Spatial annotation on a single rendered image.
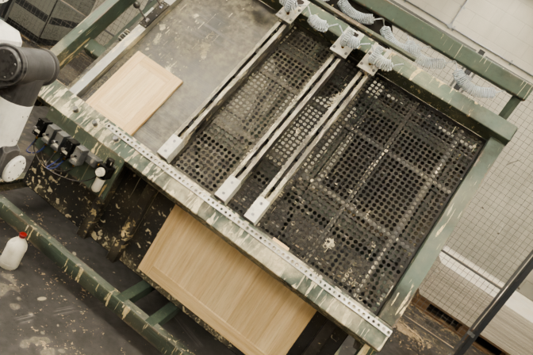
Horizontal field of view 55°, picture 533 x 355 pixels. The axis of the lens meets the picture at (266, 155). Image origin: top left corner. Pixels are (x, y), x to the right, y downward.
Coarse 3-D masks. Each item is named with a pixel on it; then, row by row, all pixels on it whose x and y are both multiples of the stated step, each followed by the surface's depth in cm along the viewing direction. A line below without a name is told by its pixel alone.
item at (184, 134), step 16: (288, 0) 271; (304, 0) 286; (288, 16) 281; (272, 32) 281; (256, 48) 276; (272, 48) 284; (240, 64) 271; (256, 64) 278; (224, 80) 267; (240, 80) 272; (224, 96) 266; (208, 112) 259; (192, 128) 255; (176, 144) 251
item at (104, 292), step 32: (64, 192) 293; (128, 192) 281; (32, 224) 275; (96, 224) 288; (128, 224) 275; (160, 224) 276; (320, 224) 366; (64, 256) 267; (128, 256) 283; (96, 288) 263; (160, 288) 279; (128, 320) 258; (320, 320) 253; (192, 352) 255; (288, 352) 259; (320, 352) 254
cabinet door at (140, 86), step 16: (128, 64) 275; (144, 64) 275; (112, 80) 271; (128, 80) 271; (144, 80) 272; (160, 80) 272; (176, 80) 272; (96, 96) 266; (112, 96) 267; (128, 96) 268; (144, 96) 268; (160, 96) 268; (112, 112) 263; (128, 112) 264; (144, 112) 264; (128, 128) 260
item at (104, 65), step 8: (168, 0) 290; (176, 0) 291; (168, 8) 289; (160, 16) 287; (152, 24) 285; (136, 32) 281; (144, 32) 284; (128, 40) 278; (136, 40) 282; (120, 48) 276; (128, 48) 280; (112, 56) 274; (120, 56) 277; (96, 64) 272; (104, 64) 272; (112, 64) 275; (88, 72) 270; (96, 72) 270; (104, 72) 273; (80, 80) 267; (88, 80) 268; (96, 80) 271; (72, 88) 265; (80, 88) 266; (88, 88) 270; (80, 96) 268
